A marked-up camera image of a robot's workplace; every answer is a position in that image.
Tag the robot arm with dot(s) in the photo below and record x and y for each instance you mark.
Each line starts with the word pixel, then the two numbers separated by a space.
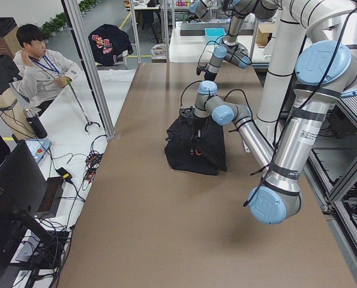
pixel 227 47
pixel 313 64

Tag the aluminium frame post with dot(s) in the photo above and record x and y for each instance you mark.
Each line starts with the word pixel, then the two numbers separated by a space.
pixel 78 31

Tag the navy varsity jacket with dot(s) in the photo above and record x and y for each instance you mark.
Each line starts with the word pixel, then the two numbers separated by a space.
pixel 108 44

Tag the red black usb hub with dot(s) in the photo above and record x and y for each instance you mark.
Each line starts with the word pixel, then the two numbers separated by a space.
pixel 92 163

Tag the black Huawei monitor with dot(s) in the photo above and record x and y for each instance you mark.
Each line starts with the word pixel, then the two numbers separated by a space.
pixel 22 188

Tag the teach pendant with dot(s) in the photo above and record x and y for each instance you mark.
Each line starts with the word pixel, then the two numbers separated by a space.
pixel 38 148

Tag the white folded cloth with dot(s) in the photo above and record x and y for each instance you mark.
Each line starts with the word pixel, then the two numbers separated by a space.
pixel 117 75

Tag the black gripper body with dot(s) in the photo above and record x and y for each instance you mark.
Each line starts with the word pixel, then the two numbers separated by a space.
pixel 198 122
pixel 209 76

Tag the black t-shirt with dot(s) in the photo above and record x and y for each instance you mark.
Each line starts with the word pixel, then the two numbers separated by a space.
pixel 205 155

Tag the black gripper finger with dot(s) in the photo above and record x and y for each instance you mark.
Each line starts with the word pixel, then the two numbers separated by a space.
pixel 196 135

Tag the blue plastic bin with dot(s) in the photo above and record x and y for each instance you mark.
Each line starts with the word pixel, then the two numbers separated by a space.
pixel 213 35

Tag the black water bottle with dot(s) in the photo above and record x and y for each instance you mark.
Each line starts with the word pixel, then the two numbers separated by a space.
pixel 35 123

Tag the black power adapter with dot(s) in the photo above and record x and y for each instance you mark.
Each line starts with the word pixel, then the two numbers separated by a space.
pixel 65 175

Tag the seated person in grey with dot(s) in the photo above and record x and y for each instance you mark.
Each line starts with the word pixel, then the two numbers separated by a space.
pixel 44 72

